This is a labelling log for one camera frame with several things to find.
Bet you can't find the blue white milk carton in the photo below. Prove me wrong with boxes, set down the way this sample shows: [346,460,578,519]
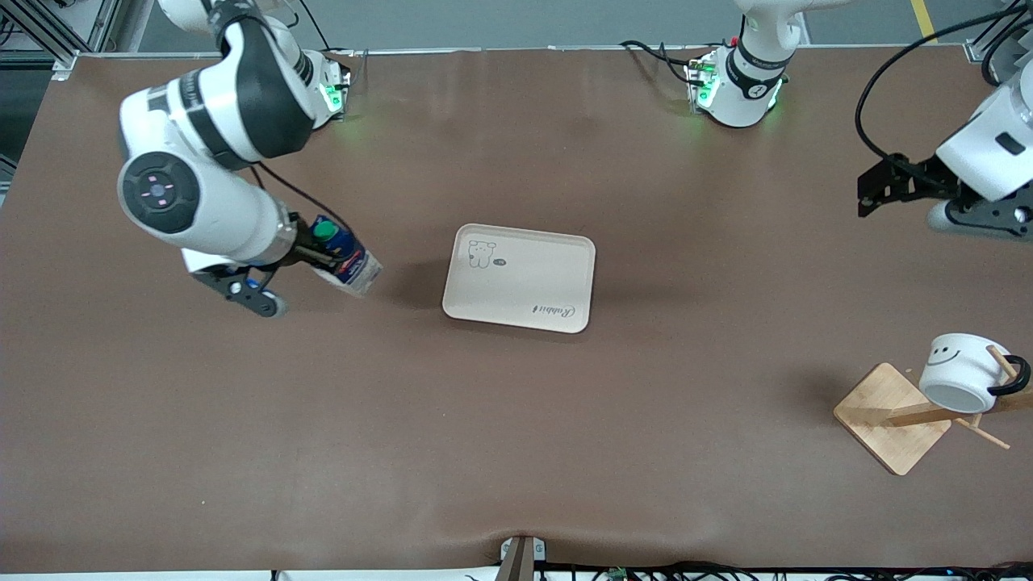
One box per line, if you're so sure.
[311,215,383,299]

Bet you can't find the white smiley mug black handle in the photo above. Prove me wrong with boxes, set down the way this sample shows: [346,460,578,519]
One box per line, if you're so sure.
[918,332,1033,416]

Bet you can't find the cream plastic tray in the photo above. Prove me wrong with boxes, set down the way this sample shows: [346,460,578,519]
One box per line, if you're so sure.
[442,224,597,334]

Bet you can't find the wooden mug rack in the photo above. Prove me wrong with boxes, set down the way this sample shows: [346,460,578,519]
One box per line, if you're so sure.
[833,345,1033,477]

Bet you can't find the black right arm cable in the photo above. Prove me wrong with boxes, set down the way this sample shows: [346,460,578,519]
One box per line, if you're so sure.
[249,160,356,236]

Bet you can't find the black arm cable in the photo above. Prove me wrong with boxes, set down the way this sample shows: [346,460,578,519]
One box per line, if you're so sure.
[855,6,1033,166]
[249,160,356,236]

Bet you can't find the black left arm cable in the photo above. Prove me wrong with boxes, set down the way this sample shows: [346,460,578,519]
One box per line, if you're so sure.
[855,6,1033,166]

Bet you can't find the aluminium frame profile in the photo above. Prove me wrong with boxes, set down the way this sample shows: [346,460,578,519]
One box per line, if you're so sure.
[964,0,1033,86]
[0,0,123,80]

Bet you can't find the black right base cable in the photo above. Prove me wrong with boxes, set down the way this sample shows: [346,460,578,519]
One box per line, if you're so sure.
[286,0,358,59]

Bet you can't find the black left base cables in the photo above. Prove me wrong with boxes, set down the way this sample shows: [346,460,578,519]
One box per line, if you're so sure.
[619,38,734,88]

